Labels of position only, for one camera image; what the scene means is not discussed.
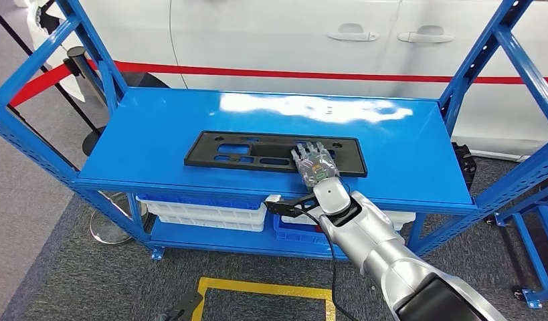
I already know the thin black stanchion post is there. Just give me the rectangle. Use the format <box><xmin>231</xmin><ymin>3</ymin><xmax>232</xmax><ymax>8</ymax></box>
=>
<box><xmin>0</xmin><ymin>3</ymin><xmax>108</xmax><ymax>156</ymax></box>

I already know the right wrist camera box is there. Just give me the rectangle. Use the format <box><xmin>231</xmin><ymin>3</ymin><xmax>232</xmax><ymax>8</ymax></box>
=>
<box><xmin>264</xmin><ymin>194</ymin><xmax>321</xmax><ymax>219</ymax></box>

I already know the red barrier belt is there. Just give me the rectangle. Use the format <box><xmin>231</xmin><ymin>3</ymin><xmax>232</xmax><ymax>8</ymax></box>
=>
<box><xmin>9</xmin><ymin>60</ymin><xmax>548</xmax><ymax>108</ymax></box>

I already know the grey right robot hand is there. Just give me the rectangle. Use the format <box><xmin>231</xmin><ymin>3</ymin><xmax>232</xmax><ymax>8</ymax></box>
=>
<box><xmin>290</xmin><ymin>141</ymin><xmax>342</xmax><ymax>189</ymax></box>

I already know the blue metal shelf rack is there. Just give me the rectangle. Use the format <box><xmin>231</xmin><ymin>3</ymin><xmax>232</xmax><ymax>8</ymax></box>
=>
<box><xmin>0</xmin><ymin>0</ymin><xmax>548</xmax><ymax>262</ymax></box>

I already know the yellow floor tape square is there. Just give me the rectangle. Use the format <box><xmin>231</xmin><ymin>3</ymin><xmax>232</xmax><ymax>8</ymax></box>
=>
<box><xmin>190</xmin><ymin>277</ymin><xmax>337</xmax><ymax>321</ymax></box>

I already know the blue wheeled metal rack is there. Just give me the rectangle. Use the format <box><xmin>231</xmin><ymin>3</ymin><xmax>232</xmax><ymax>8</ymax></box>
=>
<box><xmin>492</xmin><ymin>177</ymin><xmax>548</xmax><ymax>310</ymax></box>

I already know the white car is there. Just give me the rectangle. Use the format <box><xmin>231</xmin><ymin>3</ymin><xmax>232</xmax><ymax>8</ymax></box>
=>
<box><xmin>14</xmin><ymin>0</ymin><xmax>548</xmax><ymax>161</ymax></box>

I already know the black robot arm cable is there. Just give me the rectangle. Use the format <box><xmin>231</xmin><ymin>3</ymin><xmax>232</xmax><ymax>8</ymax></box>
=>
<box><xmin>296</xmin><ymin>208</ymin><xmax>359</xmax><ymax>321</ymax></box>

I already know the long black plastic part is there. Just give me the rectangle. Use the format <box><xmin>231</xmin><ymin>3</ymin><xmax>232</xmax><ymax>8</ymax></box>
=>
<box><xmin>183</xmin><ymin>130</ymin><xmax>369</xmax><ymax>179</ymax></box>

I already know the chrome stanchion post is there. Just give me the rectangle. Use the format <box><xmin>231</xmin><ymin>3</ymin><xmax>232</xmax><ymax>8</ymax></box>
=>
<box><xmin>89</xmin><ymin>190</ymin><xmax>151</xmax><ymax>247</ymax></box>
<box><xmin>63</xmin><ymin>45</ymin><xmax>108</xmax><ymax>107</ymax></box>

